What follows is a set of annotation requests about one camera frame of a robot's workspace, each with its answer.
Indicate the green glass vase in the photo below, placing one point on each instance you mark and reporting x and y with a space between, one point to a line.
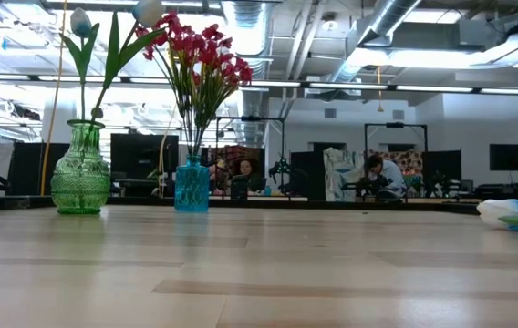
81 182

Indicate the blue white artificial tulip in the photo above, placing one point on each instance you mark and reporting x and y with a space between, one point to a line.
80 23
148 11
496 212

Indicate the small black robot arm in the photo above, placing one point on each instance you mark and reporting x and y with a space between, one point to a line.
282 166

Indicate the blue glass vase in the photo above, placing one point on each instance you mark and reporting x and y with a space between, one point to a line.
192 187

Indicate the person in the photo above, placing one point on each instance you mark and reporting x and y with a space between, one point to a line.
389 175
249 168

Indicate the red patterned tapestry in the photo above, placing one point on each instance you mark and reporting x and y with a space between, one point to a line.
227 155

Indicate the white blue cloth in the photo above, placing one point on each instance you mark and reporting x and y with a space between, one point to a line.
338 168

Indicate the floral cloth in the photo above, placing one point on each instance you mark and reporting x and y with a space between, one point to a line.
411 161

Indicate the long LED light bar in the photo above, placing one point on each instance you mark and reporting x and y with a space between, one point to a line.
423 88

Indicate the black partition panel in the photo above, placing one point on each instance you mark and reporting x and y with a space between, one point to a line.
441 166
24 168

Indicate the black frame stand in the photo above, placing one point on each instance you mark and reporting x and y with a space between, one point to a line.
241 119
395 125

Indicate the silver ventilation duct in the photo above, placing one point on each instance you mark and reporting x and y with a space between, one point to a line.
393 16
254 114

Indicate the black table frame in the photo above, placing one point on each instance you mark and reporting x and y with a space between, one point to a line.
13 203

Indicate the black wall monitor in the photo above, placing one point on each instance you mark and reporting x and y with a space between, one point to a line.
510 157

